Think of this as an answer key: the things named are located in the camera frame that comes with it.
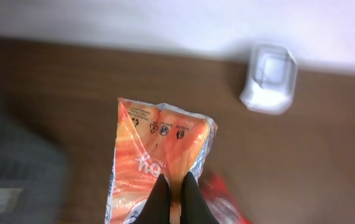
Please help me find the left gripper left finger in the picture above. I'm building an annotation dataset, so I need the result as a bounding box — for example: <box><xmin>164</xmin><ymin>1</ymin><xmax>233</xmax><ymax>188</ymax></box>
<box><xmin>133</xmin><ymin>174</ymin><xmax>171</xmax><ymax>224</ymax></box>

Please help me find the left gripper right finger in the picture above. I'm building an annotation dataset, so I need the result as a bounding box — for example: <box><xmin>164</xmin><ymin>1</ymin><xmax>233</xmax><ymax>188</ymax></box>
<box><xmin>180</xmin><ymin>172</ymin><xmax>219</xmax><ymax>224</ymax></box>

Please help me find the red Hacks candy bag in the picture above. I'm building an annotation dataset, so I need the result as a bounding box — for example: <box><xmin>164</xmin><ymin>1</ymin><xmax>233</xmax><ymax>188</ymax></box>
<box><xmin>199</xmin><ymin>171</ymin><xmax>252</xmax><ymax>224</ymax></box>

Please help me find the orange tissue pack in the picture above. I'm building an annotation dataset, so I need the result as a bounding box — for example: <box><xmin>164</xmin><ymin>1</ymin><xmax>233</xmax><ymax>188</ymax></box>
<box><xmin>105</xmin><ymin>98</ymin><xmax>217</xmax><ymax>223</ymax></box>

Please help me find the white barcode scanner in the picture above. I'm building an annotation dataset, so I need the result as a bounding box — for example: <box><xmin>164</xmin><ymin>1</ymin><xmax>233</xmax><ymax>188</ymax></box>
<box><xmin>239</xmin><ymin>43</ymin><xmax>297</xmax><ymax>115</ymax></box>

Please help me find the grey plastic basket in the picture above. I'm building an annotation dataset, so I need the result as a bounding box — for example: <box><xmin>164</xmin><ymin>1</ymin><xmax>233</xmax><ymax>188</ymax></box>
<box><xmin>0</xmin><ymin>99</ymin><xmax>69</xmax><ymax>223</ymax></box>

